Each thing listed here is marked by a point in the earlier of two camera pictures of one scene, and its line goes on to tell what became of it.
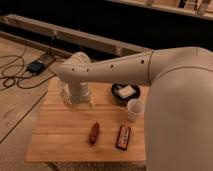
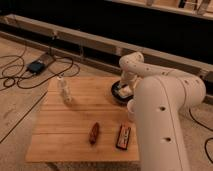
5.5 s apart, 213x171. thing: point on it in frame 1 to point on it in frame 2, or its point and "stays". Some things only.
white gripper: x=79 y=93 to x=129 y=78
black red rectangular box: x=123 y=137 stays
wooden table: x=102 y=132 stays
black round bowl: x=125 y=92 stays
